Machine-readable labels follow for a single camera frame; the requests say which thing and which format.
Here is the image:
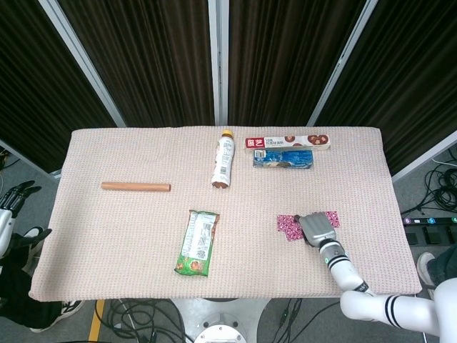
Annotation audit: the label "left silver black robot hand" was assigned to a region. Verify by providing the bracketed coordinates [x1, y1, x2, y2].
[0, 180, 53, 257]

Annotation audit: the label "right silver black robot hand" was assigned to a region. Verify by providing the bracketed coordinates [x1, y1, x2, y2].
[293, 211, 338, 247]

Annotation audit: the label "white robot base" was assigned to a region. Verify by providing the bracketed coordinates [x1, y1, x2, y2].
[171, 298, 271, 343]

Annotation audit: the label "black white sneaker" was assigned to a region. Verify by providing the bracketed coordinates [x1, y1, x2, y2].
[23, 227, 46, 258]
[30, 299, 86, 333]

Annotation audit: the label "black trousers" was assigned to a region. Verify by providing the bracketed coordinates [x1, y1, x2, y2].
[0, 246, 64, 332]

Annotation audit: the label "blue cookie package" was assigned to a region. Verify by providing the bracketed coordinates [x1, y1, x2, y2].
[252, 149, 315, 169]

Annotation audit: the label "red white cookie box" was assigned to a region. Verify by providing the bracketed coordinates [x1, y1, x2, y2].
[244, 134, 332, 151]

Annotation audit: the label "black foot pedal board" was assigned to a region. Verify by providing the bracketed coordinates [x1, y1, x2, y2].
[406, 227, 457, 246]

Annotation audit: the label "white grey shoe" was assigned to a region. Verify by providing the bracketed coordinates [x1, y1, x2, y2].
[416, 252, 437, 289]

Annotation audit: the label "white brown drink bottle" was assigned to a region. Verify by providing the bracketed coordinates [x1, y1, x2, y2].
[211, 129, 236, 189]

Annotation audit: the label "pink waffle tablecloth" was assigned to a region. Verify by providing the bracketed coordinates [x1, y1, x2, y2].
[28, 125, 422, 303]

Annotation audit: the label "green snack bag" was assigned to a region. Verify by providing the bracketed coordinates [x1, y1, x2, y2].
[174, 209, 220, 277]

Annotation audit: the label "yellow floor tape strip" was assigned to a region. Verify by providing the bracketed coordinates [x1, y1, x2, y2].
[88, 299, 106, 342]

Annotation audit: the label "blue jeans leg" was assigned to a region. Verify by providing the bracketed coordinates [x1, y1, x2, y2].
[426, 246, 457, 287]

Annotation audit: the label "wooden rolling stick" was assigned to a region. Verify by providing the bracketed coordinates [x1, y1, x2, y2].
[101, 182, 172, 192]

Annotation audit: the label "dark curtain panel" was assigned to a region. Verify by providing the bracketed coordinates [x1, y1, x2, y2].
[316, 0, 457, 176]
[0, 0, 119, 172]
[56, 0, 215, 128]
[228, 0, 368, 126]

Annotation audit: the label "white divider base rail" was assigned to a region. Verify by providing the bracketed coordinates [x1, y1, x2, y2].
[0, 139, 62, 179]
[391, 129, 457, 183]

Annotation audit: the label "black floor cable bundle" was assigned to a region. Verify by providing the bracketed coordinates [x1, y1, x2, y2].
[403, 149, 457, 215]
[105, 299, 186, 343]

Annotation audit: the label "white metal divider post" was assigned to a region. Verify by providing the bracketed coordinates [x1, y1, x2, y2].
[208, 0, 229, 126]
[38, 0, 126, 128]
[306, 0, 378, 126]

